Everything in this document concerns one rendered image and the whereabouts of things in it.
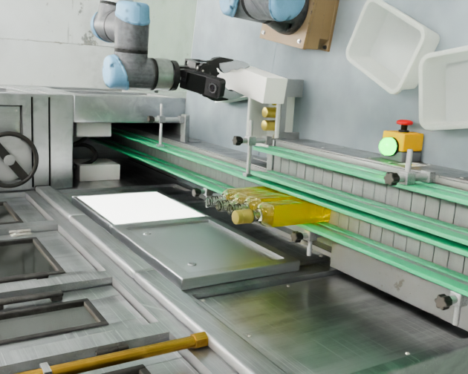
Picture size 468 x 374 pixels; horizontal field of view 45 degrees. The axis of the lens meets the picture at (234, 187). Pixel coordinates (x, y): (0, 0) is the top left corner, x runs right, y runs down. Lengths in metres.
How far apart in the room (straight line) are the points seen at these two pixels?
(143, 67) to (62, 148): 1.08
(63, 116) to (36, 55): 2.81
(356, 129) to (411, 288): 0.50
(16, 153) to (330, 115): 1.20
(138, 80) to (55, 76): 3.85
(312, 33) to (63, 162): 1.15
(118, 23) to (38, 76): 3.82
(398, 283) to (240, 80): 0.62
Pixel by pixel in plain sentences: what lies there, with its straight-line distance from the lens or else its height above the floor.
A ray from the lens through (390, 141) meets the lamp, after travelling 1.41.
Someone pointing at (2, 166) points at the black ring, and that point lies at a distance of 2.29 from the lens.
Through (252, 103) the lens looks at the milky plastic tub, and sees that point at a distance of 1.90.
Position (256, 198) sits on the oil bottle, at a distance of 1.45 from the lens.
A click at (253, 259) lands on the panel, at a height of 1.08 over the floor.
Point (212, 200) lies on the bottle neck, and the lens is 1.52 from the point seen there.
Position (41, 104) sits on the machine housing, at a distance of 2.30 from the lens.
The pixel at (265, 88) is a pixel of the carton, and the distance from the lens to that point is 1.35.
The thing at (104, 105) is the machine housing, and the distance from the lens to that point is 2.37.
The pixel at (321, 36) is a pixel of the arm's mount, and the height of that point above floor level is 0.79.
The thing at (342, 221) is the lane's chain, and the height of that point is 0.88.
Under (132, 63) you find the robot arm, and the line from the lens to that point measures 1.30.
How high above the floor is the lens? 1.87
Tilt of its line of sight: 31 degrees down
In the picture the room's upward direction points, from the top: 94 degrees counter-clockwise
